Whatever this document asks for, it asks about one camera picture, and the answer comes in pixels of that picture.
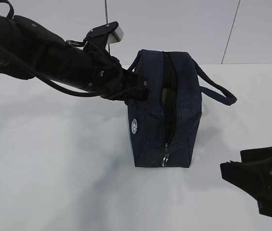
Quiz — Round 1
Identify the glass container with green lid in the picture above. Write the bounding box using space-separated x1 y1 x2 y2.
162 83 175 106

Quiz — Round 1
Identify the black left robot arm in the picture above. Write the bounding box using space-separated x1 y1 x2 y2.
0 6 149 101

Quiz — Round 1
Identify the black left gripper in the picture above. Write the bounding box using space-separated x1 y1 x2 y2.
80 56 149 101

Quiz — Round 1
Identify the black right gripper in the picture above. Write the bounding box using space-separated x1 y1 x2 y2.
220 146 272 218

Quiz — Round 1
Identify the navy blue fabric lunch bag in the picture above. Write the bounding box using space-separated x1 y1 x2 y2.
125 50 237 168

